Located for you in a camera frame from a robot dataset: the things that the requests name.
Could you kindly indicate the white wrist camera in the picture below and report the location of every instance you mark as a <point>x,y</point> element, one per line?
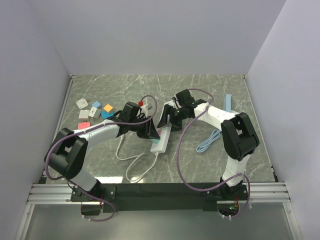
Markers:
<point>174,103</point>
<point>145,108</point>

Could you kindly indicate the teal plug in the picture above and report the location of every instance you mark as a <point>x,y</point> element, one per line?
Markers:
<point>155,141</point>

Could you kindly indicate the white square plug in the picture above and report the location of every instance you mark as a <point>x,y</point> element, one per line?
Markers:
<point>82,103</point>

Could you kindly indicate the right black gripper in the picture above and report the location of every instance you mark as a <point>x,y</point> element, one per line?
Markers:
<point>168,110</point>

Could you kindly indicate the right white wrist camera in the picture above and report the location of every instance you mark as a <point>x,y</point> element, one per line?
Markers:
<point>174,103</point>

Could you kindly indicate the pink square plug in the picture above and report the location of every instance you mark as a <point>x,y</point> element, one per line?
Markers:
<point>83,125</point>

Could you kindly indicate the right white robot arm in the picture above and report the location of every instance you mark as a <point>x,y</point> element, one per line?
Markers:
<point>238,134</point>

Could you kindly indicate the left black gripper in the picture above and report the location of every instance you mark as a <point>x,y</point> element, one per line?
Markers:
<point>149,130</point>

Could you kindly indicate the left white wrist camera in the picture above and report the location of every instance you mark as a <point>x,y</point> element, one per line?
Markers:
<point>145,108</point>

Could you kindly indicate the aluminium frame rail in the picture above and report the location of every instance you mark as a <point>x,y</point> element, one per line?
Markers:
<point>49,194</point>

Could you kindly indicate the white triangular socket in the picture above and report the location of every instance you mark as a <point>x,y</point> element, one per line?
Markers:
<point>236,113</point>

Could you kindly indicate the white power strip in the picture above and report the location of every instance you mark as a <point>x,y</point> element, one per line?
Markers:
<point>164,133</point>

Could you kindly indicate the white adapter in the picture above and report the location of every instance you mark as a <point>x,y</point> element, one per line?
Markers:
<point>94,112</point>
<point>84,114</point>

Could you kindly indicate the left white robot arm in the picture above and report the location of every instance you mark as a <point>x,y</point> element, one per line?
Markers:
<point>65,158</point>

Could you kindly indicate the dark blue plug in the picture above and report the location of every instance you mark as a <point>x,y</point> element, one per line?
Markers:
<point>106,115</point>

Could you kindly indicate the blue power strip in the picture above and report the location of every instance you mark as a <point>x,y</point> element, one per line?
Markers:
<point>227,103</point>

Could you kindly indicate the yellow plug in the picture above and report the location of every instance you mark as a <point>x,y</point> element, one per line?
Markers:
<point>108,108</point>

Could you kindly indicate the black base bar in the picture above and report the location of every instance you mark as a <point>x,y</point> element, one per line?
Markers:
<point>171,196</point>

